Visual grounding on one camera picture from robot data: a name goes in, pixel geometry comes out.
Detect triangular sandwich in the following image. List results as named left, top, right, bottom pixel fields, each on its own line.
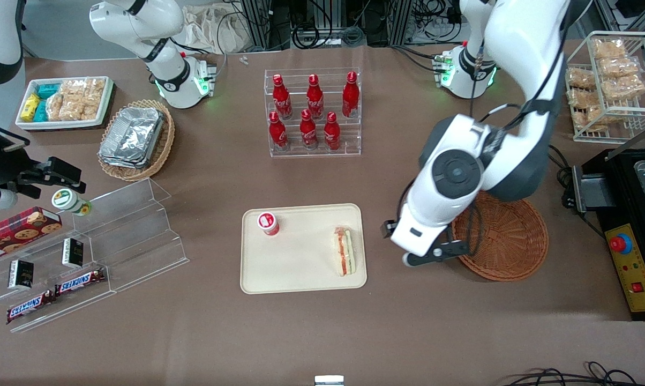
left=332, top=226, right=357, bottom=277

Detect white rectangular snack tray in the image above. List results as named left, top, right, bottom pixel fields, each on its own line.
left=15, top=76, right=114, bottom=131

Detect beige plastic tray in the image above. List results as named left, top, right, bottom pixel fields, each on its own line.
left=240, top=203, right=368, bottom=295

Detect light oval wicker basket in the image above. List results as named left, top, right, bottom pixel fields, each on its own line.
left=97, top=99, right=176, bottom=182

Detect brown round wicker basket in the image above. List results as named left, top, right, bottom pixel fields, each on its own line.
left=451, top=190, right=550, bottom=282

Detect green lid white cup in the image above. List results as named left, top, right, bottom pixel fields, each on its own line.
left=52, top=189, right=93, bottom=217

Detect yellow snack packet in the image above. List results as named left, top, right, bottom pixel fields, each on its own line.
left=21, top=94, right=41, bottom=122

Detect red plaid cookie box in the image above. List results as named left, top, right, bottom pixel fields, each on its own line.
left=0, top=206, right=63, bottom=266

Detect stack of foil trays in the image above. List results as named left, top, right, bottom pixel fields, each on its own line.
left=99, top=106, right=165, bottom=170

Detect small black box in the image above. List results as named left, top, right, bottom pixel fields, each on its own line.
left=62, top=239, right=85, bottom=269
left=8, top=259, right=34, bottom=291

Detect clear acrylic bottle rack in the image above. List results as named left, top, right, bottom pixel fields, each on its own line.
left=264, top=67, right=362, bottom=158

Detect clear acrylic stepped shelf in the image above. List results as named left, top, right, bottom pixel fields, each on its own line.
left=0, top=178, right=190, bottom=334

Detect red cola bottle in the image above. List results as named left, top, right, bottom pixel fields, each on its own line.
left=299, top=109, right=318, bottom=150
left=306, top=74, right=325, bottom=120
left=323, top=111, right=341, bottom=152
left=342, top=71, right=360, bottom=118
left=269, top=111, right=289, bottom=152
left=272, top=74, right=293, bottom=120

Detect Snickers chocolate bar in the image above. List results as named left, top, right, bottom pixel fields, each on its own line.
left=6, top=290, right=57, bottom=324
left=55, top=268, right=107, bottom=296

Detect red lid yogurt cup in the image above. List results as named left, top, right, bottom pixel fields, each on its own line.
left=257, top=212, right=280, bottom=236

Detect bagged rice cracker snack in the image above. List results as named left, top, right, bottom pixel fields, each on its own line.
left=598, top=56, right=640, bottom=79
left=592, top=39, right=627, bottom=60
left=601, top=75, right=645, bottom=102
left=584, top=105, right=617, bottom=128
left=566, top=67, right=596, bottom=91
left=568, top=88, right=602, bottom=109

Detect black appliance box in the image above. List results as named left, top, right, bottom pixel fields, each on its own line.
left=562, top=147, right=645, bottom=228

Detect black left base cables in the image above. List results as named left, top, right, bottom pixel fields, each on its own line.
left=392, top=44, right=446, bottom=73

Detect black base cables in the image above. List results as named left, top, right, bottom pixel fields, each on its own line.
left=170, top=8, right=229, bottom=82
left=392, top=44, right=446, bottom=73

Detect black cables beside appliance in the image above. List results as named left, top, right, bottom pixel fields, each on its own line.
left=546, top=143, right=576, bottom=189

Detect coiled black cable bundle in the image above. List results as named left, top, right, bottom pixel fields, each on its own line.
left=292, top=24, right=366, bottom=49

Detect aluminium frame post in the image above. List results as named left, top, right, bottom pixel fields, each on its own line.
left=389, top=0, right=414, bottom=47
left=241, top=0, right=273, bottom=52

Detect black right base cables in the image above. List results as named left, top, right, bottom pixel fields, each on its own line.
left=170, top=8, right=229, bottom=82

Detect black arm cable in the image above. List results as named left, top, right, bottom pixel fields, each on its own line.
left=397, top=0, right=575, bottom=259

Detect white wire rack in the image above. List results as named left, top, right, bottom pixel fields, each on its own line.
left=564, top=31, right=645, bottom=144

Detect black cables at table edge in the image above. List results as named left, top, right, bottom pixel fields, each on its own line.
left=507, top=362, right=645, bottom=386

